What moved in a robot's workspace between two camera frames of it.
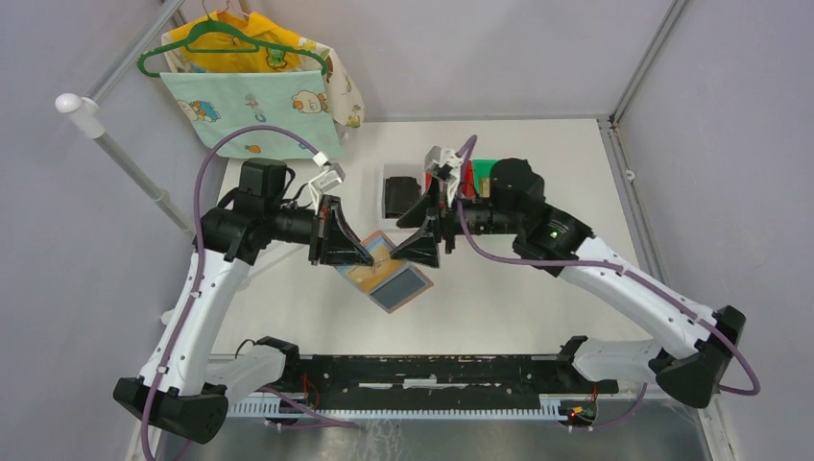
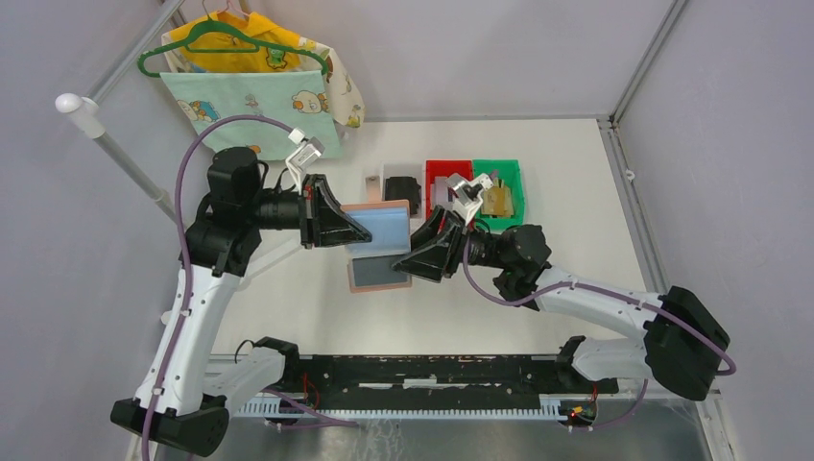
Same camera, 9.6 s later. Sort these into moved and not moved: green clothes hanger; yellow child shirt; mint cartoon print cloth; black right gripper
Moved: black right gripper
Not moved: mint cartoon print cloth; green clothes hanger; yellow child shirt
